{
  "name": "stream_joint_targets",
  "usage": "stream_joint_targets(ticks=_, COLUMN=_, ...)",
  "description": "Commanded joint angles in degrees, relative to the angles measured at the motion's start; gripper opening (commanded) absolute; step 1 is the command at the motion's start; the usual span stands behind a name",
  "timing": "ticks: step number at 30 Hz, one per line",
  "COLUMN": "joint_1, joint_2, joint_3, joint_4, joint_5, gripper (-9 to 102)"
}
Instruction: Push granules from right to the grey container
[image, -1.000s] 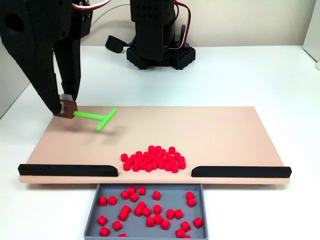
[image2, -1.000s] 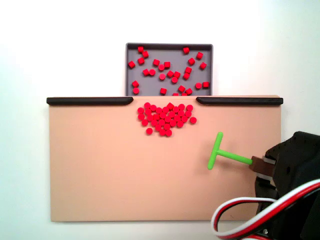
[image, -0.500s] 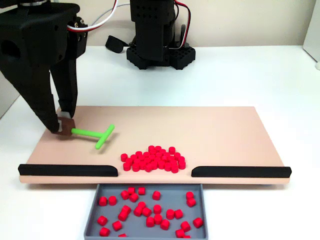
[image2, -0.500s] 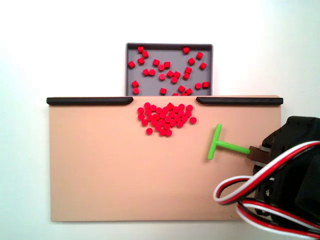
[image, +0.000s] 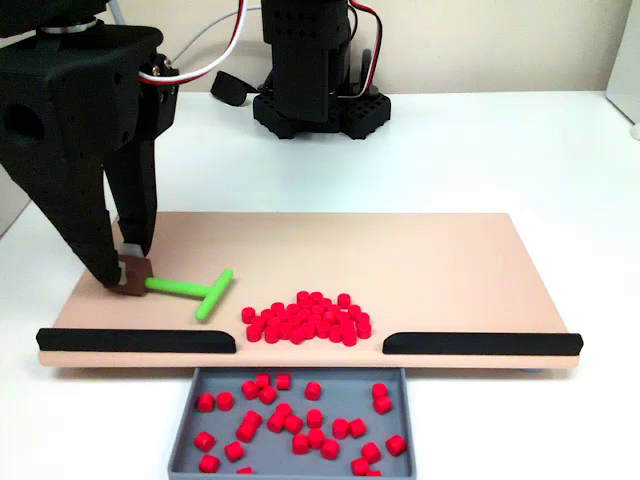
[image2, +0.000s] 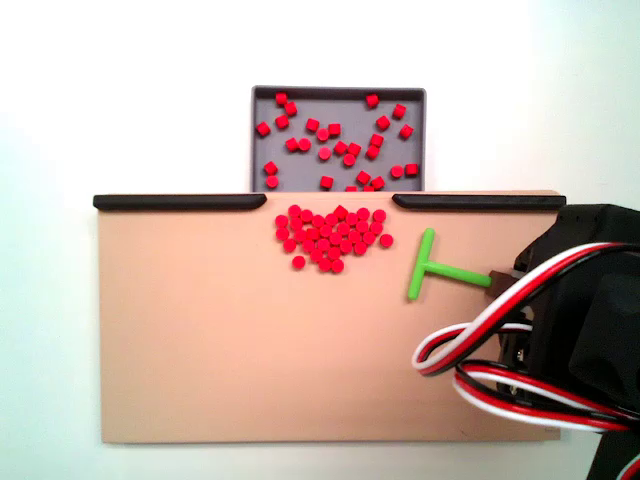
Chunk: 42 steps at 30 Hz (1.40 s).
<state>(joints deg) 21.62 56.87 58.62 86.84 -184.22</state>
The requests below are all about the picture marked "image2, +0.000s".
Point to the brown tool holder block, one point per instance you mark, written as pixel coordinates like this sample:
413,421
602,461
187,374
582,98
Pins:
502,282

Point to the beige flat board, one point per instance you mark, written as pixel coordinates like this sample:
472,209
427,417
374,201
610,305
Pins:
200,325

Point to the green T-shaped pusher tool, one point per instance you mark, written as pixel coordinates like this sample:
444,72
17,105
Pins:
420,265

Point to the grey rectangular container tray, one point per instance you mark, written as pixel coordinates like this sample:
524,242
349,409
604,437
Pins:
350,112

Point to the black foam edge rail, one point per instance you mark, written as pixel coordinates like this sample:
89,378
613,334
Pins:
475,202
175,202

